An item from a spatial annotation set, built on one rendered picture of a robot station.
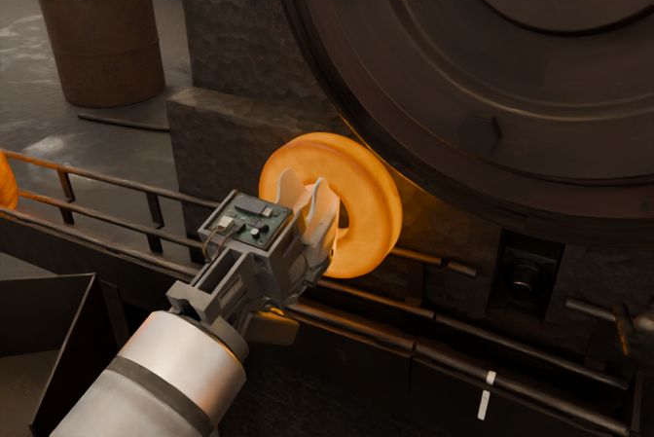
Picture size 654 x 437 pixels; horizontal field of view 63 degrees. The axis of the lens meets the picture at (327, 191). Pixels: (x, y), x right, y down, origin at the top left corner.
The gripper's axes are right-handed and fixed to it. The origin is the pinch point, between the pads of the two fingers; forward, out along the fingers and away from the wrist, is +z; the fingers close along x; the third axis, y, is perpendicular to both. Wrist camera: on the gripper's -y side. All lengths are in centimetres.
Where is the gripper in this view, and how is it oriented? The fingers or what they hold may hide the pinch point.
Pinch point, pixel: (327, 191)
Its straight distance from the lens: 55.0
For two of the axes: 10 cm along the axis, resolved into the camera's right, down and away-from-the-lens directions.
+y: -1.3, -7.0, -7.0
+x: -8.7, -2.5, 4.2
